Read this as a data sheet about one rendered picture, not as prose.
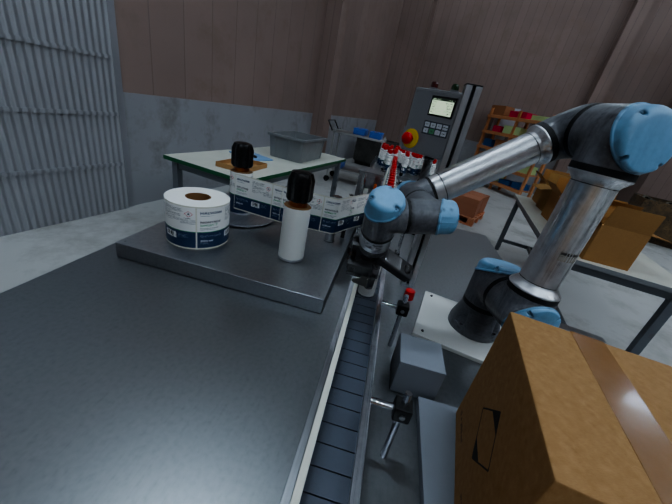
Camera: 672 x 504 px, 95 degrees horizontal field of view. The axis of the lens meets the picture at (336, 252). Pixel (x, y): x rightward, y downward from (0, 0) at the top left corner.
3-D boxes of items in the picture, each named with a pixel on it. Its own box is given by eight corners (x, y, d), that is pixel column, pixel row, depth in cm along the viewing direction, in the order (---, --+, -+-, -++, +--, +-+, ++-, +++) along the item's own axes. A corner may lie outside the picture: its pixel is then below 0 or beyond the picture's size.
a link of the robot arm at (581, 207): (513, 314, 88) (630, 109, 65) (548, 353, 75) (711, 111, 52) (474, 308, 86) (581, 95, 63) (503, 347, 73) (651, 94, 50)
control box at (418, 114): (414, 149, 111) (431, 91, 103) (457, 161, 101) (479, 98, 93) (398, 148, 105) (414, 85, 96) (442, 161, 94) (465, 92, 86)
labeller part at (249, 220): (224, 197, 148) (224, 194, 148) (285, 212, 145) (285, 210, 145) (183, 215, 121) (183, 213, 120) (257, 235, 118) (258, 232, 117)
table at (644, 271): (489, 248, 423) (514, 193, 390) (553, 268, 401) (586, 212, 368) (502, 342, 235) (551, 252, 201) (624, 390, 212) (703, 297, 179)
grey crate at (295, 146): (292, 150, 352) (295, 130, 342) (324, 159, 343) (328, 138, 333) (264, 155, 299) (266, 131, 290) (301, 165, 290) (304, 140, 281)
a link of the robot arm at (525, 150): (577, 93, 73) (385, 179, 80) (617, 92, 63) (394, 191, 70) (581, 140, 78) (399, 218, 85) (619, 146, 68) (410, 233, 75)
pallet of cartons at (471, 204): (482, 217, 570) (492, 195, 552) (476, 228, 497) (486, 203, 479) (419, 197, 619) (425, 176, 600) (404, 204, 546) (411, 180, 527)
